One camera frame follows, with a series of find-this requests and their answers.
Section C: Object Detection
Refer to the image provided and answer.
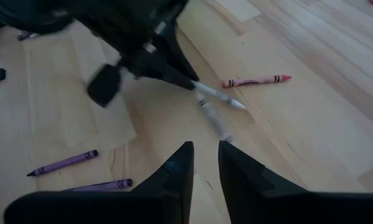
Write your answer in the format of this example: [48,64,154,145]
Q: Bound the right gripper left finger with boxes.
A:
[131,141,195,224]

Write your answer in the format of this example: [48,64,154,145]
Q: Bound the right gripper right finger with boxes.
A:
[219,141,302,224]

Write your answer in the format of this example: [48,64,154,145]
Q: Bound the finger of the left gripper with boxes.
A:
[123,52,195,91]
[161,24,200,83]

